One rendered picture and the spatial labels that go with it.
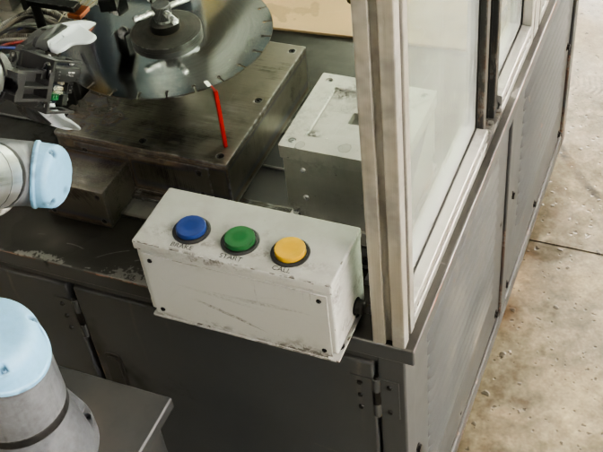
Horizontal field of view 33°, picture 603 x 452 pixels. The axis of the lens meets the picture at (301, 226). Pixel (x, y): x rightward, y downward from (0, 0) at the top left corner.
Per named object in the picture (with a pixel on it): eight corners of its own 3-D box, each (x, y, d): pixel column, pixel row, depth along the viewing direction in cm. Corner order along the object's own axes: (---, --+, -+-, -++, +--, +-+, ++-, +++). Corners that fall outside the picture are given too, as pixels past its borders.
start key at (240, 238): (261, 239, 132) (259, 229, 131) (249, 261, 130) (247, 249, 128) (233, 233, 134) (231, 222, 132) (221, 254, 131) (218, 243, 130)
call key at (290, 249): (311, 250, 130) (310, 239, 129) (300, 273, 127) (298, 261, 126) (283, 244, 131) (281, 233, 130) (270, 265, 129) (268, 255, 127)
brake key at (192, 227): (213, 229, 135) (211, 218, 133) (199, 249, 132) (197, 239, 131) (186, 222, 136) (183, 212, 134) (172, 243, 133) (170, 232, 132)
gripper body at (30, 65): (76, 116, 136) (9, 117, 126) (30, 99, 140) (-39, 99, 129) (86, 59, 134) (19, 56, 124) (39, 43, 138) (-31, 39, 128)
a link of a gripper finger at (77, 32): (119, 32, 141) (75, 70, 136) (87, 22, 143) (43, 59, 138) (114, 13, 138) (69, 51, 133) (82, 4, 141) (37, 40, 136)
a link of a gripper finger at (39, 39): (74, 45, 140) (31, 82, 135) (65, 42, 141) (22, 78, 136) (65, 16, 137) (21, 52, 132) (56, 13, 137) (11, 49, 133)
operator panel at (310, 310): (366, 305, 141) (361, 227, 131) (338, 364, 134) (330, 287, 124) (187, 262, 150) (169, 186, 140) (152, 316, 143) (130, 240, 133)
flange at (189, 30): (130, 58, 154) (126, 45, 152) (131, 20, 162) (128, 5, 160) (204, 48, 154) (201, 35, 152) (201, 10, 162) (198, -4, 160)
